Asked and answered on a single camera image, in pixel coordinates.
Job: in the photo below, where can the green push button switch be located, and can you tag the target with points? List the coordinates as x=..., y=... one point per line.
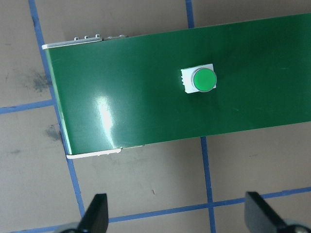
x=204, y=78

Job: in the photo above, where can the green belt conveyor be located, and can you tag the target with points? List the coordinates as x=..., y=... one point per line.
x=145, y=97

